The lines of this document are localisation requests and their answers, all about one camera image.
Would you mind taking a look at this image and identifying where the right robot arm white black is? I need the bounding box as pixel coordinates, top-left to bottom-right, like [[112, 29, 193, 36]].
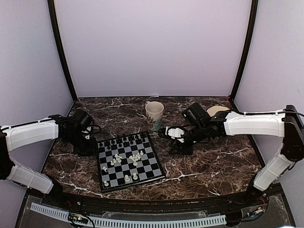
[[164, 103, 304, 206]]

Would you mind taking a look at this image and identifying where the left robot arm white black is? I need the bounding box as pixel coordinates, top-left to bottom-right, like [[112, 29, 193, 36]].
[[0, 111, 97, 207]]

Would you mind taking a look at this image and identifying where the black grey chessboard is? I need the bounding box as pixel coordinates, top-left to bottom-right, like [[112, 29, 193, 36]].
[[97, 131, 165, 193]]

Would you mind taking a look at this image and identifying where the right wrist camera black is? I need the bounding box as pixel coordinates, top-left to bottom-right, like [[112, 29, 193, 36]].
[[182, 102, 211, 127]]

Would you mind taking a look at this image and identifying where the left black frame post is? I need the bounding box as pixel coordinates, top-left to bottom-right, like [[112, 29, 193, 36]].
[[47, 0, 78, 102]]

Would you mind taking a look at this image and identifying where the white slotted cable duct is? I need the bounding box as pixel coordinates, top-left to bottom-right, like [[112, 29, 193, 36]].
[[29, 203, 227, 228]]

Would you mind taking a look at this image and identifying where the beige bowl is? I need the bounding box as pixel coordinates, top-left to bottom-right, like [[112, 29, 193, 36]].
[[207, 106, 230, 117]]

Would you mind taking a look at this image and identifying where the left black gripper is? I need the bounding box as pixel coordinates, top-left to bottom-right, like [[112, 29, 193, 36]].
[[65, 131, 99, 157]]

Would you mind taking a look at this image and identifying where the black frame post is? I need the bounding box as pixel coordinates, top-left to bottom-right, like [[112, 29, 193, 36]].
[[47, 0, 78, 102], [229, 0, 259, 101]]

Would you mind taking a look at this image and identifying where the cream floral mug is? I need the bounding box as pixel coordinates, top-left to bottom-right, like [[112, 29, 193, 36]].
[[145, 101, 164, 132]]

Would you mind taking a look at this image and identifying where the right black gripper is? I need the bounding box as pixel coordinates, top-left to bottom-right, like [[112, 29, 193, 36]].
[[169, 123, 207, 155]]

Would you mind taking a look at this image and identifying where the right black frame post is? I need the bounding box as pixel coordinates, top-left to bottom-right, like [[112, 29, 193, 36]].
[[229, 0, 259, 101]]

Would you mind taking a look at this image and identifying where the black front rail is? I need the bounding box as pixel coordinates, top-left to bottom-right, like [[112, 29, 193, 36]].
[[57, 192, 263, 215]]

